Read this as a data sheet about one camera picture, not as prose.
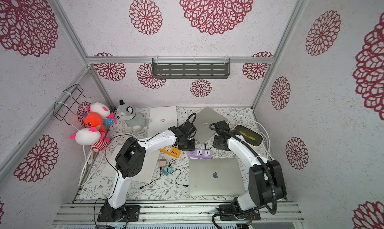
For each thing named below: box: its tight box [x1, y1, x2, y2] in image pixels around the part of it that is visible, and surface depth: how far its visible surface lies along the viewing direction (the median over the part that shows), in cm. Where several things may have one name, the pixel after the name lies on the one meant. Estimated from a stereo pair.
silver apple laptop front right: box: [189, 158, 245, 196], surface depth 87 cm
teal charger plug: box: [162, 165, 172, 176], surface depth 87 cm
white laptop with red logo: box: [148, 106, 178, 138], surface depth 115 cm
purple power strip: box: [187, 149, 213, 159], surface depth 94 cm
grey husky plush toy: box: [116, 99, 152, 133], surface depth 97 cm
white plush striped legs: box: [70, 127, 111, 152], surface depth 83 cm
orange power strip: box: [158, 145, 181, 159], surface depth 95 cm
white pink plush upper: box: [86, 102, 111, 119], surface depth 97 cm
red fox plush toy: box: [82, 111, 106, 133], surface depth 89 cm
